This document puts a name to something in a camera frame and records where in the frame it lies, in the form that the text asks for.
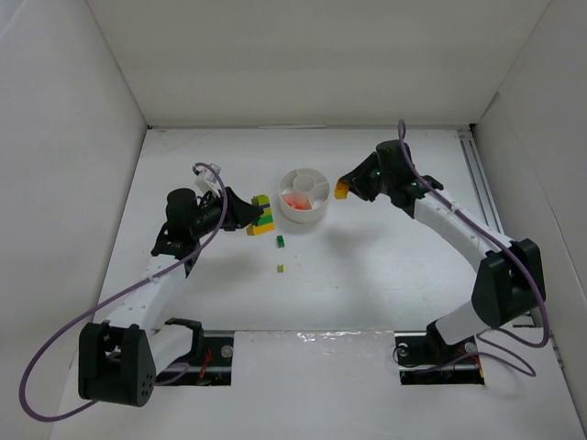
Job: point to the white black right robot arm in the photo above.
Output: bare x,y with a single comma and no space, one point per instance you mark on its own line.
509,275

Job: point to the orange round lego dish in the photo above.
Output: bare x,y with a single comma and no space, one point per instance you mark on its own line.
297,201

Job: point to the multicolour lego assembly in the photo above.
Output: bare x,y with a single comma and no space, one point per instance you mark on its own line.
265,222

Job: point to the white round divided container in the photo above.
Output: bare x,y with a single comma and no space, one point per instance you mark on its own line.
311,183

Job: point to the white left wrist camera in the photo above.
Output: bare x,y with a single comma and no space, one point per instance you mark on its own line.
205,179

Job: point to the aluminium side rail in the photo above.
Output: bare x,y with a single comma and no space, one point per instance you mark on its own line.
490,217

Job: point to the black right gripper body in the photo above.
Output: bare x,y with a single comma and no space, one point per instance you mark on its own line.
364,179

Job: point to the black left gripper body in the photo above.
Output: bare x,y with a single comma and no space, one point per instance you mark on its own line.
231,211

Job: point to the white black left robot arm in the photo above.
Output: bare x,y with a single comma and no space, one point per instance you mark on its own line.
121,357

